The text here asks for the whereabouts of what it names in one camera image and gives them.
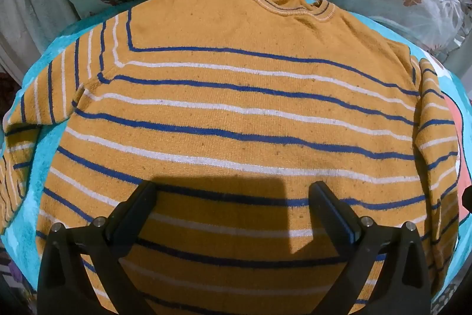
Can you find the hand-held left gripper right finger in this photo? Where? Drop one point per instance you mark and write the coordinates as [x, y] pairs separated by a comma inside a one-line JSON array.
[[337, 213]]

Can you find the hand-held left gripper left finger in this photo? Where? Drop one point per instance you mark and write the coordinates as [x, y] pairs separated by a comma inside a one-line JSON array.
[[137, 207]]

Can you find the turquoise star blanket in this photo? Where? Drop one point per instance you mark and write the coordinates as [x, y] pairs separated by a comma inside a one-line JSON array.
[[40, 162]]

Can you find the yellow striped sweater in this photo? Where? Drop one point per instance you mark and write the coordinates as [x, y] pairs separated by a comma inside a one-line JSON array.
[[236, 108]]

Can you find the white fluffy cloth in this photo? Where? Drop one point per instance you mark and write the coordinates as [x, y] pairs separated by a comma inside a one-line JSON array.
[[37, 8]]

